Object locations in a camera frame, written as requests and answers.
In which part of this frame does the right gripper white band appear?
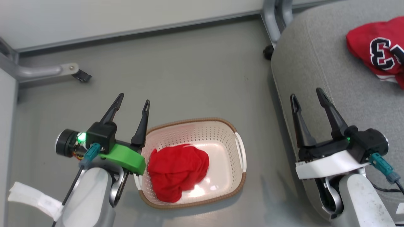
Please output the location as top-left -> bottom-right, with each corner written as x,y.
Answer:
290,87 -> 370,180

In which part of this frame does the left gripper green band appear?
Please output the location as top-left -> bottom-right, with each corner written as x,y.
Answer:
55,93 -> 151,176

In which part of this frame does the plain red garment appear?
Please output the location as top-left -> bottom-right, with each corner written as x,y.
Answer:
147,144 -> 210,203

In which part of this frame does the red jersey number 23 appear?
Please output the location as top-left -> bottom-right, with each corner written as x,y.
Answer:
346,16 -> 404,89

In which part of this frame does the grey fabric sofa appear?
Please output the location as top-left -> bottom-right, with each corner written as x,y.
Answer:
270,0 -> 404,221

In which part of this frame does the cream laundry basket brown rim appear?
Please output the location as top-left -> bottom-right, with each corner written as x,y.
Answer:
134,118 -> 247,210

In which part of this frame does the white tape label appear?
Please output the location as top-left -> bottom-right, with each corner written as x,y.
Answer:
8,182 -> 63,221

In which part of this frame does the teal left camera connector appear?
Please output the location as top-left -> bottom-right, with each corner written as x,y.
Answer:
79,143 -> 101,167

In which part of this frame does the teal camera connector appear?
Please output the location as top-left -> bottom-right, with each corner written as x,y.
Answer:
369,153 -> 401,184
79,143 -> 101,167

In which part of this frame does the teal right camera connector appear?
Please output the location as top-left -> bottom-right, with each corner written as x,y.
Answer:
369,153 -> 401,184

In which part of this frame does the grey partition bottom rail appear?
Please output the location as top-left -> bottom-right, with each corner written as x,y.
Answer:
14,9 -> 262,52

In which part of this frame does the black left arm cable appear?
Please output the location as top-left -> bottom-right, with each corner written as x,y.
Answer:
50,166 -> 86,227

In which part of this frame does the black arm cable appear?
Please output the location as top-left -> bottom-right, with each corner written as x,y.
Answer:
372,180 -> 404,193
50,166 -> 86,227

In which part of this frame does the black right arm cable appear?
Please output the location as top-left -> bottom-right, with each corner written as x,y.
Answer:
372,180 -> 404,193

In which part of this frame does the grey partition post with foot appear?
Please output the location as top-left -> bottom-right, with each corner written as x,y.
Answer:
0,36 -> 79,84

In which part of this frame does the grey partition post double foot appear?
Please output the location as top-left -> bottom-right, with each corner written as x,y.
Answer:
261,0 -> 294,48

